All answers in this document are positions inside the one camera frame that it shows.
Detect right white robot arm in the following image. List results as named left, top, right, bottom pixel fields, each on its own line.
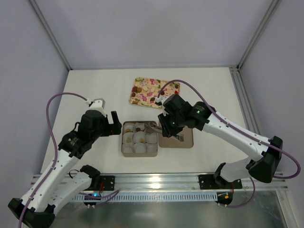
left=155, top=95, right=283, bottom=188

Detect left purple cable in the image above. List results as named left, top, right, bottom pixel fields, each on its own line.
left=18, top=92, right=93, bottom=228

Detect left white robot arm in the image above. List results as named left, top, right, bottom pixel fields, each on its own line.
left=8, top=110, right=122, bottom=228

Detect white paper cup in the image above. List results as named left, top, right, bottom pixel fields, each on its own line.
left=123, top=122, right=135, bottom=134
left=145, top=133, right=158, bottom=144
left=133, top=142, right=146, bottom=153
left=122, top=144, right=134, bottom=154
left=122, top=133, right=134, bottom=145
left=145, top=143, right=158, bottom=153
left=133, top=132, right=146, bottom=143
left=134, top=123, right=147, bottom=133

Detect left black mount plate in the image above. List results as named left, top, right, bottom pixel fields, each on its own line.
left=90, top=175, right=115, bottom=191

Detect purple cable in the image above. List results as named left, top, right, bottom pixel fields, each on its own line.
left=18, top=92, right=93, bottom=228
left=155, top=79, right=301, bottom=209

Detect gold tin lid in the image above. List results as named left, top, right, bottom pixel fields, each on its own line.
left=159, top=127, right=194, bottom=149

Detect black mount plate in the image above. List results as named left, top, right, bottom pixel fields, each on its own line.
left=198, top=174, right=243, bottom=190
left=90, top=175, right=115, bottom=191

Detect right black mount plate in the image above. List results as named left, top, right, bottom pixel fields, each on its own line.
left=198, top=174, right=243, bottom=190

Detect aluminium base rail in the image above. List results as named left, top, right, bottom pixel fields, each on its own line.
left=101, top=172, right=288, bottom=191

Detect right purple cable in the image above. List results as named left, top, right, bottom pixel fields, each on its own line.
left=155, top=79, right=301, bottom=209

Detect right aluminium frame post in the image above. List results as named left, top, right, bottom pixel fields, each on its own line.
left=237, top=0, right=282, bottom=70

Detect floral tray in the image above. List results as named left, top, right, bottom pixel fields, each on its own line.
left=129, top=77, right=181, bottom=109

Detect white slotted cable duct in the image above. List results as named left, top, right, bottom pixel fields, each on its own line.
left=71, top=192, right=218, bottom=203

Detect metal tongs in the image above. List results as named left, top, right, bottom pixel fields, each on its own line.
left=144, top=122, right=184, bottom=142

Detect gold tin box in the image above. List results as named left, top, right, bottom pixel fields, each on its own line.
left=121, top=121, right=158, bottom=157

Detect aluminium frame post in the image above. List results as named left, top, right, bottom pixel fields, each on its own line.
left=28, top=0, right=72, bottom=71
left=237, top=0, right=282, bottom=70

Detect left aluminium frame post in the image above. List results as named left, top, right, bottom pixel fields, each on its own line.
left=28, top=0, right=72, bottom=71

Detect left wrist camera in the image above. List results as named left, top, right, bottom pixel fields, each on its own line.
left=89, top=98, right=105, bottom=112

